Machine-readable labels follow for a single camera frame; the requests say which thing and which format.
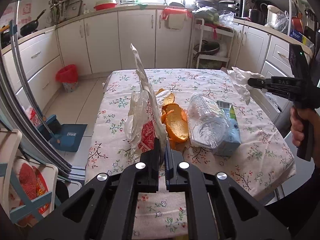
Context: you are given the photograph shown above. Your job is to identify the red wash basin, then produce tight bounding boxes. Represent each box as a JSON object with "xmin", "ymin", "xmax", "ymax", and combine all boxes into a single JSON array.
[{"xmin": 94, "ymin": 3, "xmax": 117, "ymax": 11}]

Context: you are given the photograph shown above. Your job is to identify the blue dustpan with brush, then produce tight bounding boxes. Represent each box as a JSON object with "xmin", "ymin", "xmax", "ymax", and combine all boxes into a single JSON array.
[{"xmin": 36, "ymin": 115, "xmax": 87, "ymax": 152}]

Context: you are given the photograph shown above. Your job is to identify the grey broom handle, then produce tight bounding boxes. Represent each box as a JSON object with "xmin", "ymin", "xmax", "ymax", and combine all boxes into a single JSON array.
[{"xmin": 10, "ymin": 0, "xmax": 72, "ymax": 179}]

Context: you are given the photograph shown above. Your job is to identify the white red paper food bag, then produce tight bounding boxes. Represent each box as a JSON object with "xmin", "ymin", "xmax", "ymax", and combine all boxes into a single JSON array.
[{"xmin": 130, "ymin": 44, "xmax": 167, "ymax": 163}]

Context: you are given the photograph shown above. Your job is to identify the blue white shoe rack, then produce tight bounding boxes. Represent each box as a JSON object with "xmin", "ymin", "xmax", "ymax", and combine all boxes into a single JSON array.
[{"xmin": 1, "ymin": 128, "xmax": 61, "ymax": 227}]

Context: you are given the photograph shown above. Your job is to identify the clear plastic bottle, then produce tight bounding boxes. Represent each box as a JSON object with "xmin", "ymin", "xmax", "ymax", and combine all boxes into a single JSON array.
[{"xmin": 187, "ymin": 93, "xmax": 229, "ymax": 150}]

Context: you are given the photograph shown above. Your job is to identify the person's right hand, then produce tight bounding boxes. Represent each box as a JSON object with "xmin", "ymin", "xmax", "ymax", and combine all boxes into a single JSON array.
[{"xmin": 290, "ymin": 107, "xmax": 319, "ymax": 168}]

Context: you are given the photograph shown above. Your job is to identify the light blue drink carton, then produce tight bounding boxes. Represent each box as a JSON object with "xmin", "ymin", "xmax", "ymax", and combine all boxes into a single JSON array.
[{"xmin": 215, "ymin": 100, "xmax": 241, "ymax": 157}]

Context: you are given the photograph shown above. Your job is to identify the black frying pan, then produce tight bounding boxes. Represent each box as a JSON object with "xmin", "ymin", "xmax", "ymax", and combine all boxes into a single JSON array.
[{"xmin": 20, "ymin": 9, "xmax": 46, "ymax": 37}]

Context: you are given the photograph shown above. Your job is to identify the white kitchen base cabinets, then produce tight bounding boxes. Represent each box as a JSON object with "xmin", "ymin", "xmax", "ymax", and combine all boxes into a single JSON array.
[{"xmin": 1, "ymin": 8, "xmax": 194, "ymax": 111}]

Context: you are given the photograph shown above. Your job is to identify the white rolling storage cart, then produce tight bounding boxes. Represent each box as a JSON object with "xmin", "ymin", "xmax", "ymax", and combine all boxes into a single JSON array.
[{"xmin": 188, "ymin": 18, "xmax": 235, "ymax": 70}]

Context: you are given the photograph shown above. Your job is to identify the white electric kettle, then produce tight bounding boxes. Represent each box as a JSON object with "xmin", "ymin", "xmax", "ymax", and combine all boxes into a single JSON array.
[{"xmin": 266, "ymin": 5, "xmax": 283, "ymax": 25}]

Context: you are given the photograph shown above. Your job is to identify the white right drawer cabinet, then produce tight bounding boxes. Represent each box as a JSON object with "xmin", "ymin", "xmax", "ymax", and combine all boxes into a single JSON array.
[{"xmin": 228, "ymin": 19, "xmax": 298, "ymax": 134}]

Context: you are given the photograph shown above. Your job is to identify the black wok on cart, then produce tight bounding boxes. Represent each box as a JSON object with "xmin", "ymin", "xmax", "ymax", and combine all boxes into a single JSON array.
[{"xmin": 194, "ymin": 40, "xmax": 220, "ymax": 55}]

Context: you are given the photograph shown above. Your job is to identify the white plastic bag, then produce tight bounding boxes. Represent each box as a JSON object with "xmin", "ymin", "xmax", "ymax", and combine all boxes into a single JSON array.
[{"xmin": 124, "ymin": 90, "xmax": 149, "ymax": 158}]

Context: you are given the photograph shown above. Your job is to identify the red cloth on cabinet door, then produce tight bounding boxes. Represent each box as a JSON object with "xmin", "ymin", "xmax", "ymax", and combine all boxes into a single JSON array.
[{"xmin": 162, "ymin": 7, "xmax": 193, "ymax": 20}]

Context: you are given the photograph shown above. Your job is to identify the orange peel pile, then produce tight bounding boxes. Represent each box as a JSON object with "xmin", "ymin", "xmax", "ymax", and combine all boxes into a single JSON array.
[{"xmin": 155, "ymin": 88, "xmax": 189, "ymax": 150}]

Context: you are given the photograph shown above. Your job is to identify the white tissue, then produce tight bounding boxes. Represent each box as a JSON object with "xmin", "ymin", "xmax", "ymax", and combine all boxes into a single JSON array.
[{"xmin": 227, "ymin": 67, "xmax": 265, "ymax": 105}]

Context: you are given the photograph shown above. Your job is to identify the red-lined small trash bin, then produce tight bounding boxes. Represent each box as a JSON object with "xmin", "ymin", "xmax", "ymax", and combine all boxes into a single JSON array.
[{"xmin": 55, "ymin": 64, "xmax": 78, "ymax": 93}]

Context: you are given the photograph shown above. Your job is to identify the floral tablecloth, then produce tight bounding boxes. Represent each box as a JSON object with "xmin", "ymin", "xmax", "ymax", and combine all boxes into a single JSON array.
[{"xmin": 85, "ymin": 69, "xmax": 296, "ymax": 239}]

